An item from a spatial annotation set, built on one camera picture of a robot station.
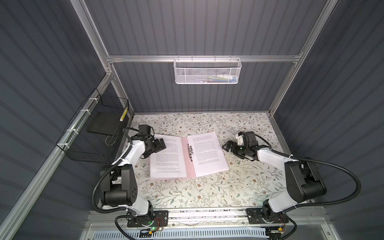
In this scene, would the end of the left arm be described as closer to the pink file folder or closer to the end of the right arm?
the pink file folder

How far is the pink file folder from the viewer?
869 millimetres

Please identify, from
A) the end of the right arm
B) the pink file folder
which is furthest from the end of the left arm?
the end of the right arm
